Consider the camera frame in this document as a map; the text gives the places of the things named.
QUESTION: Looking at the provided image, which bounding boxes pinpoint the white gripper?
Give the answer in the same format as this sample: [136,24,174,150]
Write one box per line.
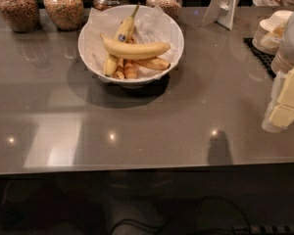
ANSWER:
[262,69,294,133]

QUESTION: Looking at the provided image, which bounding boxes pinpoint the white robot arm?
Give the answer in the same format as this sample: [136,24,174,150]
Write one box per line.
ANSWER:
[262,12,294,133]

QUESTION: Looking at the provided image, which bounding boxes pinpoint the brown spotted banana right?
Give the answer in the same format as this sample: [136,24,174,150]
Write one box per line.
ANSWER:
[135,57,171,71]

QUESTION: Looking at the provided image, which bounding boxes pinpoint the white paper bowl liner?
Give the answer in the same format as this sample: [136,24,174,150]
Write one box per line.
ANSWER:
[87,5,180,82]

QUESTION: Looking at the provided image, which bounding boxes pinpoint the small brown banana middle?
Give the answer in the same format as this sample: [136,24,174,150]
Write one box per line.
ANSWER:
[124,61,137,79]

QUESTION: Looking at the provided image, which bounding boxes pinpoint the small brown banana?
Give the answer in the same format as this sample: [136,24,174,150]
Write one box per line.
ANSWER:
[124,61,137,79]
[114,59,124,79]

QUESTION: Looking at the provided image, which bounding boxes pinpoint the white bowl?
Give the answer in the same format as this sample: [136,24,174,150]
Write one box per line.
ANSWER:
[77,4,185,89]

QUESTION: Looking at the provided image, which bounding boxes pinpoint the small brown banana left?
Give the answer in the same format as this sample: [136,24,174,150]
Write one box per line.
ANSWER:
[114,59,124,79]

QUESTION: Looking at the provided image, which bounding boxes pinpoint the stickered yellow banana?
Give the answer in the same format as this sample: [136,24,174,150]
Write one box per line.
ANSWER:
[104,4,140,77]

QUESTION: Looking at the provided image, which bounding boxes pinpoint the stack of paper plates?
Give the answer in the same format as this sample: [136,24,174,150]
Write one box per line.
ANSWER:
[270,47,294,73]

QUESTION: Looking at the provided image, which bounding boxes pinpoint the black rubber mat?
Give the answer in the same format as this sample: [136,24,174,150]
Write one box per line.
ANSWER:
[243,38,275,79]

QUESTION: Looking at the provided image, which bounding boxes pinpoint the stack of white bowls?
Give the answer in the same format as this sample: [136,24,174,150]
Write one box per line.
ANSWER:
[252,10,292,55]

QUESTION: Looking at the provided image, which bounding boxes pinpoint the white folded sign stand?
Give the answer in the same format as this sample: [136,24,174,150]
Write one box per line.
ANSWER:
[201,0,240,30]

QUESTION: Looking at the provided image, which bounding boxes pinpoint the glass jar far left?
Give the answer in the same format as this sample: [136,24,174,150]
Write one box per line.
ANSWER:
[0,0,40,33]

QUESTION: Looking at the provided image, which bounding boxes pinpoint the black cable under table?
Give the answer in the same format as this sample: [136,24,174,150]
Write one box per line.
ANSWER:
[108,195,294,235]

